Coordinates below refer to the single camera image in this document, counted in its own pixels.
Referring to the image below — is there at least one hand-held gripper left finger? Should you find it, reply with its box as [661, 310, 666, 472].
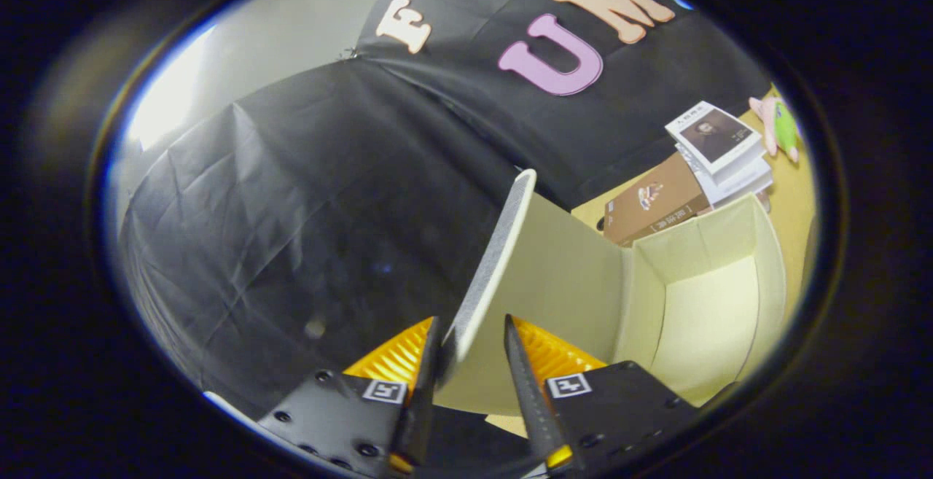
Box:
[255, 316, 442, 476]

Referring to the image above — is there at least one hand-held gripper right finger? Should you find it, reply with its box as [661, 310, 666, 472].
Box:
[503, 314, 703, 476]

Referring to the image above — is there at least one grey fabric storage box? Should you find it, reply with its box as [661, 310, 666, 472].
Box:
[435, 168, 789, 421]

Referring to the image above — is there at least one flat brown book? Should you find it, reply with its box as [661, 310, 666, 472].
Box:
[603, 152, 713, 247]

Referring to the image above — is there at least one black backdrop cloth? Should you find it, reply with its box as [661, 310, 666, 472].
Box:
[109, 0, 777, 421]

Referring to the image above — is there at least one thick white book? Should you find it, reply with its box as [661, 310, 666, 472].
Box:
[676, 144, 774, 208]

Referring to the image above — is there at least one portrait cover book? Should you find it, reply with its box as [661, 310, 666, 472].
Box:
[664, 101, 764, 175]

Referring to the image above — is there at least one green and pink plush toy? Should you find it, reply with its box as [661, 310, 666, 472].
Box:
[749, 96, 801, 165]

